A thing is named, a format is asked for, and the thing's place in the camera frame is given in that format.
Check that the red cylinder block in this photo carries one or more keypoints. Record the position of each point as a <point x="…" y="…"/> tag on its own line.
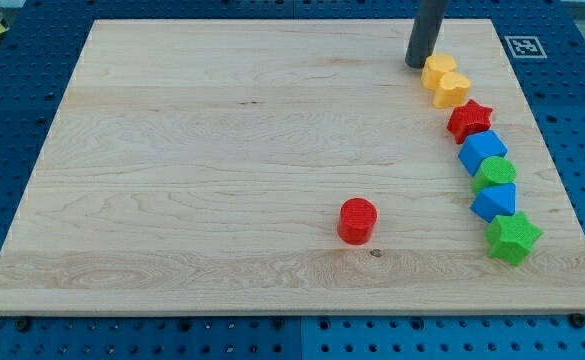
<point x="357" y="219"/>

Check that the light wooden board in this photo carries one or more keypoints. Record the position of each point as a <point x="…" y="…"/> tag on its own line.
<point x="198" y="167"/>

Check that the yellow hexagon block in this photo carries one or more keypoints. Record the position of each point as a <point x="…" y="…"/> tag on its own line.
<point x="435" y="67"/>

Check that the yellow heart block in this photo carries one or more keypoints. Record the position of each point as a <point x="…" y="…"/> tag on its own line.
<point x="451" y="90"/>

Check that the blue cube block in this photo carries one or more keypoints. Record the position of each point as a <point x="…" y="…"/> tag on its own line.
<point x="478" y="147"/>

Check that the red star block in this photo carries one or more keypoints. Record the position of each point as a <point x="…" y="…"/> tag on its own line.
<point x="469" y="119"/>

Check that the green cylinder block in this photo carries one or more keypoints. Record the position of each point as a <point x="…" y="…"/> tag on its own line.
<point x="493" y="171"/>

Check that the blue triangle block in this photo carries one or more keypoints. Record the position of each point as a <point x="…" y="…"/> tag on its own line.
<point x="495" y="200"/>

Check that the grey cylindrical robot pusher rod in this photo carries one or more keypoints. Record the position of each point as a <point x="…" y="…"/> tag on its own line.
<point x="425" y="31"/>

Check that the green star block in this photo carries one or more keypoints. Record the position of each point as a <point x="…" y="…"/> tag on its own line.
<point x="511" y="237"/>

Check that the white fiducial marker tag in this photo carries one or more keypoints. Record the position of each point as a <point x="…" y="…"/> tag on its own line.
<point x="525" y="47"/>

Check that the black bolt front left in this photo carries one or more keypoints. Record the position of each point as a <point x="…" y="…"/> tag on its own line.
<point x="22" y="324"/>

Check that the black bolt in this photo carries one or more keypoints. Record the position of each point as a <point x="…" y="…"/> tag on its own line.
<point x="22" y="324"/>
<point x="577" y="320"/>

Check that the black bolt front right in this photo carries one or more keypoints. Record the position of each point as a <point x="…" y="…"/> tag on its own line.
<point x="577" y="320"/>

